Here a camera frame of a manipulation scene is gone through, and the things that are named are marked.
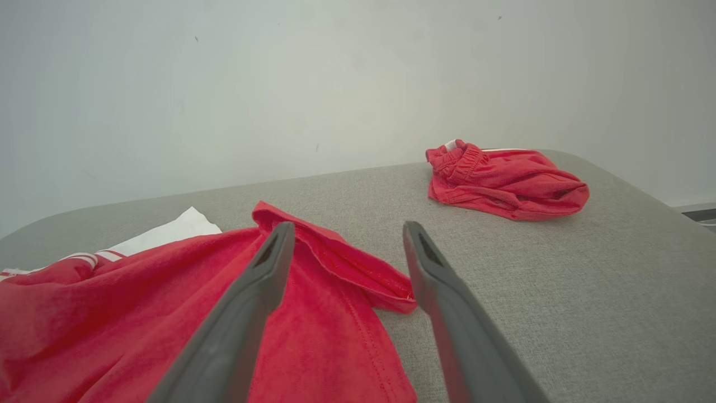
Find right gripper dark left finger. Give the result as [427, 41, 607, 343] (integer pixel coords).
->
[147, 222, 295, 403]

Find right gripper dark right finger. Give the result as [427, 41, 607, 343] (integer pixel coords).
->
[403, 221, 552, 403]

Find red shirt with white trim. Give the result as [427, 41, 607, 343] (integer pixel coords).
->
[0, 201, 419, 403]

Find red shorts with white stripe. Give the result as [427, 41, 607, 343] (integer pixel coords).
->
[425, 139, 590, 221]

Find black baseboard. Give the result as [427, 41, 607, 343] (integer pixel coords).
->
[677, 203, 716, 227]

